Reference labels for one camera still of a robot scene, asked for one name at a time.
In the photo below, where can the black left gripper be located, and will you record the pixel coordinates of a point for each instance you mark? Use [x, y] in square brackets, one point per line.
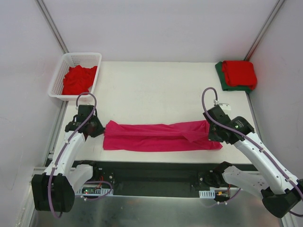
[95, 127]

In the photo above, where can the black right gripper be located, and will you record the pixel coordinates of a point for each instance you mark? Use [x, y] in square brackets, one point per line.
[215, 133]

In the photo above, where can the pink t shirt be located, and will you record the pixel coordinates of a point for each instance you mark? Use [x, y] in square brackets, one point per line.
[181, 136]

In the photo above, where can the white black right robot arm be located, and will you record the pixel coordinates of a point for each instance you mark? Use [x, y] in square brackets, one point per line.
[279, 190]

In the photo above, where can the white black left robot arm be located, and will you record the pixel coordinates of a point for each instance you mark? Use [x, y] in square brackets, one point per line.
[54, 190]

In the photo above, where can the crumpled red t shirt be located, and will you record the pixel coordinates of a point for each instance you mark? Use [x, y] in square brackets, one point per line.
[78, 80]

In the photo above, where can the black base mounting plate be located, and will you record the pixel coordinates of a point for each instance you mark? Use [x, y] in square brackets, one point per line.
[180, 180]

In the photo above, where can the white plastic laundry basket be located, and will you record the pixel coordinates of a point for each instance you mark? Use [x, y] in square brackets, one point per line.
[73, 59]

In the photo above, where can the folded red t shirt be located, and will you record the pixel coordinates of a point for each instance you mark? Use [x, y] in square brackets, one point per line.
[239, 73]

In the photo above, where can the folded green t shirt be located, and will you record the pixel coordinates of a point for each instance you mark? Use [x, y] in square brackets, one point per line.
[225, 87]

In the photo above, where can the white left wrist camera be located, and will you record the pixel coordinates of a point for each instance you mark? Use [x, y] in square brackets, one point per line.
[83, 104]

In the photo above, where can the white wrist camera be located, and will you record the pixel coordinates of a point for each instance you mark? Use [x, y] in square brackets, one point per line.
[83, 104]
[224, 106]

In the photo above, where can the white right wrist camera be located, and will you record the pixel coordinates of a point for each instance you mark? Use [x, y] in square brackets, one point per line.
[224, 106]

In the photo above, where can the right white slotted cable duct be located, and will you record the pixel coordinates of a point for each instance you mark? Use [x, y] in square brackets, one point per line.
[210, 194]

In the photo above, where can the white slotted cable duct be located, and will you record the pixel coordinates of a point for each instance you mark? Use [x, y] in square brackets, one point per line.
[93, 191]
[210, 194]

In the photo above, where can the left white slotted cable duct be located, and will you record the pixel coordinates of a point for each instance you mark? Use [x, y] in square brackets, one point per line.
[93, 191]

